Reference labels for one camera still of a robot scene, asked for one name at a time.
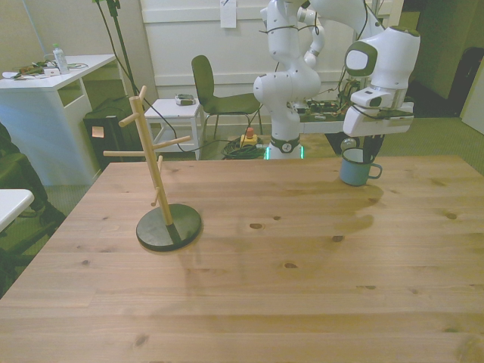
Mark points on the small white side table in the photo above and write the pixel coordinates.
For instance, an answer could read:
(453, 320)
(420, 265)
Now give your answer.
(166, 109)

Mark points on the wheeled equipment cart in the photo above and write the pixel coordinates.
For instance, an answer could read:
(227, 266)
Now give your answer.
(321, 126)

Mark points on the black camera tripod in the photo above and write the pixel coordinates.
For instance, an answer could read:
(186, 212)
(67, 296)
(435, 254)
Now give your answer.
(110, 4)

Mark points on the aluminium profile mast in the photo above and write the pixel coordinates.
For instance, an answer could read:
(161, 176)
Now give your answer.
(372, 15)

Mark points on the blue enamel mug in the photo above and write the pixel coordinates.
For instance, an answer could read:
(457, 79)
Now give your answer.
(353, 175)

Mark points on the small grey device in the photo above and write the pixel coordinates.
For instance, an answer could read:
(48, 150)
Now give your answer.
(185, 100)

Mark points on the dark moulded chair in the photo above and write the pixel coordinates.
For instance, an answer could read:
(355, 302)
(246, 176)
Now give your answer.
(204, 79)

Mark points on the black case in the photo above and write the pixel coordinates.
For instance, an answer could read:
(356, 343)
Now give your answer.
(117, 140)

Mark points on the wooden mug tree black base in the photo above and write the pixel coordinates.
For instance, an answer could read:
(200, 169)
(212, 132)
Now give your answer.
(168, 234)

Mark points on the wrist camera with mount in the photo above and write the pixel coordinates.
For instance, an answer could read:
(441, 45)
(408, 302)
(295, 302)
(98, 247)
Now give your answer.
(401, 112)

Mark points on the white desk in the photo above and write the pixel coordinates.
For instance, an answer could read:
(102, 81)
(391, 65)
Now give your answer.
(38, 113)

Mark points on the yellow emergency stop button box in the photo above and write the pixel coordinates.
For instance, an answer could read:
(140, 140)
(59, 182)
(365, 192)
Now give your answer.
(249, 140)

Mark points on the white paper sheet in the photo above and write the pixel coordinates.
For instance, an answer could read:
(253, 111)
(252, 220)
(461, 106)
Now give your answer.
(228, 15)

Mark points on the clear plastic bottle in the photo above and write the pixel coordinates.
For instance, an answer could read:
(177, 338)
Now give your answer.
(60, 60)

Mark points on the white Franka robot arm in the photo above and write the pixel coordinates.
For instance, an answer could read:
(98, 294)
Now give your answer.
(287, 83)

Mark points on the orange sticky note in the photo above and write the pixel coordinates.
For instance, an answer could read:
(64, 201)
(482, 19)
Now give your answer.
(98, 132)

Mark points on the white rounded tabletop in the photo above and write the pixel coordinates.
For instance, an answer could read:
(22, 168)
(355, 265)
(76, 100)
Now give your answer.
(13, 204)

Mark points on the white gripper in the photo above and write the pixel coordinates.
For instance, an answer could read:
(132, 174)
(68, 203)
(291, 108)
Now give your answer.
(363, 126)

